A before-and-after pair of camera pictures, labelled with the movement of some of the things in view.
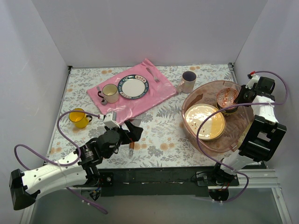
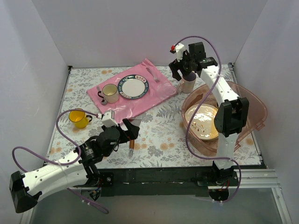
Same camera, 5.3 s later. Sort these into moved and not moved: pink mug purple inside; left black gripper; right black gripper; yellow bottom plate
Moved: right black gripper
Not moved: left black gripper; yellow bottom plate; pink mug purple inside
